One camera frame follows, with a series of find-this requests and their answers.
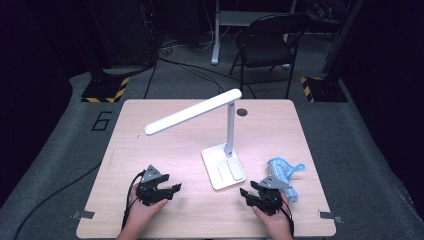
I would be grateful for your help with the black folding chair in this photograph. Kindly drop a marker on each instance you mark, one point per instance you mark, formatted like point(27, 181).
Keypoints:
point(263, 50)

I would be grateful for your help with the blue striped cloth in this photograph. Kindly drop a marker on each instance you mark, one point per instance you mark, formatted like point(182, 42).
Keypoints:
point(278, 166)

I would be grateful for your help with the dark round table grommet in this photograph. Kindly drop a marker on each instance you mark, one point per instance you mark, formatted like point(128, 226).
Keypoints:
point(242, 112)

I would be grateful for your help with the black cabinet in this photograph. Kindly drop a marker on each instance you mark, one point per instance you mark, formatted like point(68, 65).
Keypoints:
point(123, 33)

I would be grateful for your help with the white metal desk frame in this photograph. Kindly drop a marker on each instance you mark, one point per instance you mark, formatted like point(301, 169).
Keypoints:
point(215, 50)

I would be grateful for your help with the black stand with striped base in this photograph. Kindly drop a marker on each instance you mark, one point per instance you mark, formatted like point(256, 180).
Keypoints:
point(103, 90)
point(326, 90)

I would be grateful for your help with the person's right hand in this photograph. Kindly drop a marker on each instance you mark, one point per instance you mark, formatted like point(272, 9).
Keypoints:
point(278, 223)

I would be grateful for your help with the white desk lamp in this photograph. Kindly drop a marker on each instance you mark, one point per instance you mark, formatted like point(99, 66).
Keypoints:
point(193, 111)

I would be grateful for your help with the person's left hand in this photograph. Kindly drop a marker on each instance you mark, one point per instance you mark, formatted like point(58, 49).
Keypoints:
point(140, 215)

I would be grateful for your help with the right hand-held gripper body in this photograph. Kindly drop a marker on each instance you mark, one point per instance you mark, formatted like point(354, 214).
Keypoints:
point(275, 200)

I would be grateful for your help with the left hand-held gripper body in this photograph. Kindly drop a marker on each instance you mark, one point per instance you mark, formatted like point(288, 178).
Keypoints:
point(148, 195)

